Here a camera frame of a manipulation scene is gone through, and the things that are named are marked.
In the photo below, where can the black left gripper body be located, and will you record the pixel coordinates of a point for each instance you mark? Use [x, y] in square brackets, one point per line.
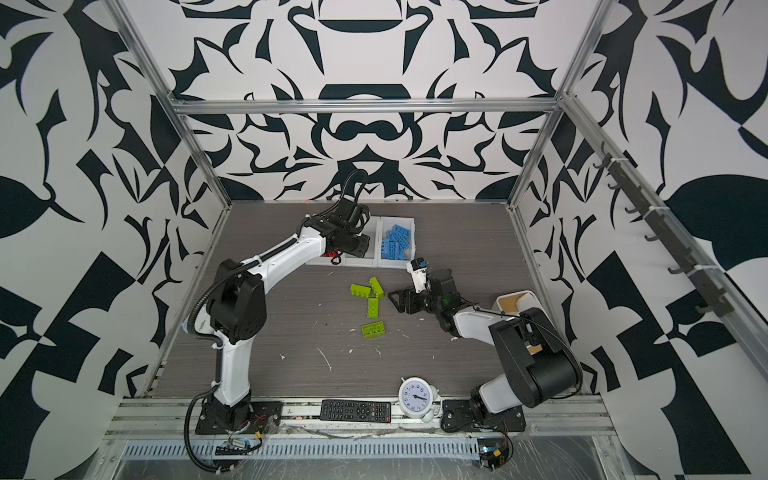
[356, 245]

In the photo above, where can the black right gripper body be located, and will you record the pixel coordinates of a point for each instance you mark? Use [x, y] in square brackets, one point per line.
[429, 304]

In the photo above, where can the green lego brick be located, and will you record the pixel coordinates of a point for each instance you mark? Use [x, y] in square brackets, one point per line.
[373, 308]
[360, 291]
[376, 288]
[373, 330]

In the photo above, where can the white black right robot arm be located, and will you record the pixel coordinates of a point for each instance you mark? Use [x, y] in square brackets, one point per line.
[538, 364]

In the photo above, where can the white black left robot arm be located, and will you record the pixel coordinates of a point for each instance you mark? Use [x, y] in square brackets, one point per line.
[233, 309]

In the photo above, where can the white left storage bin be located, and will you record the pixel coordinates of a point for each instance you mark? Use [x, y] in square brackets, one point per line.
[337, 260]

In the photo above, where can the white storage bin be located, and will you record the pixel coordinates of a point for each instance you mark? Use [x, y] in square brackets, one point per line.
[337, 260]
[370, 258]
[386, 223]

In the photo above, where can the white middle storage bin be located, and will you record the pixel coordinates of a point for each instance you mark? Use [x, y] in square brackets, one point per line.
[370, 258]

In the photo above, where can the white right storage bin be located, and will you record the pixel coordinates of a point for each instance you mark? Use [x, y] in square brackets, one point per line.
[386, 223]

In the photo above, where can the white tissue box wooden top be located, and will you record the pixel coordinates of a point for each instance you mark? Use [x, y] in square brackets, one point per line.
[513, 303]

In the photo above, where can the white analog clock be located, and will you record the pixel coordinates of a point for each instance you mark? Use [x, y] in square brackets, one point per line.
[416, 399]

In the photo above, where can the black remote control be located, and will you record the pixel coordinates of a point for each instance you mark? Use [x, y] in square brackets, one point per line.
[344, 410]

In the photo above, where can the small green circuit board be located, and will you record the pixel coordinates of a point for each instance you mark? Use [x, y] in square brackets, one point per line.
[496, 457]

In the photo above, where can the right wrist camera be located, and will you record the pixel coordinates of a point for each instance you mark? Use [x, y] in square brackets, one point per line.
[418, 268]

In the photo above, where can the white cable duct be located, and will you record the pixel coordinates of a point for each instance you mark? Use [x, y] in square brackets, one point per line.
[323, 448]

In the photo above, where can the grey wall hook rail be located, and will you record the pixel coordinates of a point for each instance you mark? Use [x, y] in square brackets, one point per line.
[690, 260]

